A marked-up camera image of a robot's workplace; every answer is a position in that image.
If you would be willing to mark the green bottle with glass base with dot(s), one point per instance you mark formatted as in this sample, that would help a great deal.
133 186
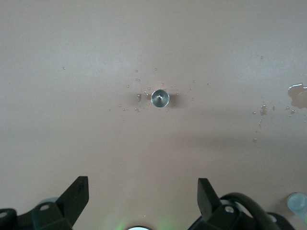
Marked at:
297 202

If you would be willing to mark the large liquid puddle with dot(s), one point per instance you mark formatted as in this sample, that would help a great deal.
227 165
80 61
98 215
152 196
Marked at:
296 94

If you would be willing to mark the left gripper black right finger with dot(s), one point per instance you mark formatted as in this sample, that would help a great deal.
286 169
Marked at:
206 198

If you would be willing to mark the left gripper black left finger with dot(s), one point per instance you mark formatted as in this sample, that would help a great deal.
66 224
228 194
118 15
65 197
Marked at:
72 198

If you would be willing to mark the steel double-cone jigger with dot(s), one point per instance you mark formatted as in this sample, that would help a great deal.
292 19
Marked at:
160 98

